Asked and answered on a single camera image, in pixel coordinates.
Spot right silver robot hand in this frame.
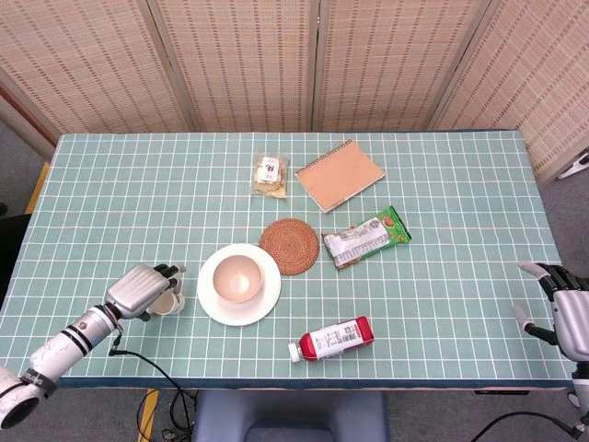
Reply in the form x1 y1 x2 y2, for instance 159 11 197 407
513 260 589 363

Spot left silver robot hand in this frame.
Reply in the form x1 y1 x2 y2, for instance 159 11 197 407
104 262 188 322

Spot white paper cup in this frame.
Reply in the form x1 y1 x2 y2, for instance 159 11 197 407
151 287 186 317

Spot beige bowl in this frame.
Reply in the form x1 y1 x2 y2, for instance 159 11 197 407
212 256 266 306

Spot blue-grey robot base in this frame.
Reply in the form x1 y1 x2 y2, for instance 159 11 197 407
191 390 391 442

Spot white round plate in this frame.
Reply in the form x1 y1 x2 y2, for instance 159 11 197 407
196 243 283 327

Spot yellow floor tape strip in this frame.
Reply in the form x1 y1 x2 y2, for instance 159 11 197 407
25 160 52 216
136 389 160 442

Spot green checked tablecloth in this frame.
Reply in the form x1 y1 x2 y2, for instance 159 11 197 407
2 131 579 390

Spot white stand foot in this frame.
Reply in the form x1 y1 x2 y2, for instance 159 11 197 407
558 151 589 181

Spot brown woven round coaster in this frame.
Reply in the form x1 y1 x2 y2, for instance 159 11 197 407
259 218 320 276

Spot clear packaged bread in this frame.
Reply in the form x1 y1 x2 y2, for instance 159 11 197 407
250 153 291 200

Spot red juice bottle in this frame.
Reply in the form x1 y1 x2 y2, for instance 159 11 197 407
288 316 375 364

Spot green snack packet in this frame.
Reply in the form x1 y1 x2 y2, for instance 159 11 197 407
320 204 412 271

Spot brown spiral notebook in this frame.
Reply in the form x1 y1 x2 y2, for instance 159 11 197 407
294 139 387 215

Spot bamboo folding screen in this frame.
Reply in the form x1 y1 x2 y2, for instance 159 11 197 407
0 0 589 185

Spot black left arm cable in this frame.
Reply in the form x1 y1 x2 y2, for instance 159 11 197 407
109 332 195 442

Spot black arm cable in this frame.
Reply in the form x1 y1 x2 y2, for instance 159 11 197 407
109 332 195 442
473 411 583 442

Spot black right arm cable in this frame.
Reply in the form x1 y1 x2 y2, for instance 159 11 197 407
473 411 583 442

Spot tangled black floor cables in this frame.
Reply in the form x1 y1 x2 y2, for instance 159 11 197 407
158 390 200 441

